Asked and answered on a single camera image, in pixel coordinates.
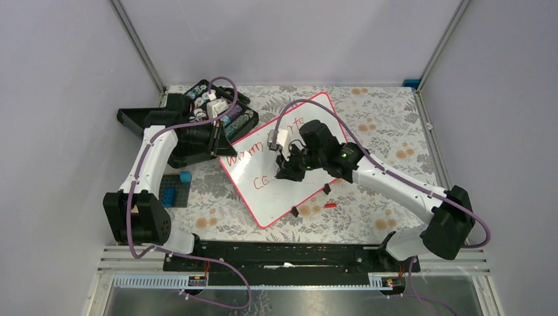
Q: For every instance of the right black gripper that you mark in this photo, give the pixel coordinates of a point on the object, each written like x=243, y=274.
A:
x=287, y=169

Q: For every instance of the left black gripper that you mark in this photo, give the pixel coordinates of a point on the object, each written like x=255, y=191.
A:
x=219, y=143

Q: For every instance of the pink-framed whiteboard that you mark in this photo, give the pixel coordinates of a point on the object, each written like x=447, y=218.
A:
x=253, y=170

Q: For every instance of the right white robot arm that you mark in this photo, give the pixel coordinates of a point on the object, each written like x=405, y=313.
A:
x=445, y=214

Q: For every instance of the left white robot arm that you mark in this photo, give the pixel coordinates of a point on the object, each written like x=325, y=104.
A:
x=135, y=214

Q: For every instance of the light blue building block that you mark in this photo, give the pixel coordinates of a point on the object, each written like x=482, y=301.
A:
x=185, y=176

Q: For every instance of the black building block plate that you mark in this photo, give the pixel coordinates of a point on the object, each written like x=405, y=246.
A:
x=173, y=193

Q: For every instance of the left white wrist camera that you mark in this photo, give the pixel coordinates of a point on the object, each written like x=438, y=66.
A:
x=216, y=105

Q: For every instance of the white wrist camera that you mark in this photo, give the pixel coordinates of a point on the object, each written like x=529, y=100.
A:
x=216, y=105
x=278, y=141

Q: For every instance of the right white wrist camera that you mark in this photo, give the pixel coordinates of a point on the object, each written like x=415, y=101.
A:
x=278, y=141

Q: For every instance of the blue corner bracket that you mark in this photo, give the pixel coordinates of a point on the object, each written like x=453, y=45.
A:
x=411, y=83

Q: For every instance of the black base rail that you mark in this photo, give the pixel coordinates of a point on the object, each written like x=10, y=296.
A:
x=288, y=264

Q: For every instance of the white cable duct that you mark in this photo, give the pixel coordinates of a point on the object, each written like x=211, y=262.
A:
x=160, y=281

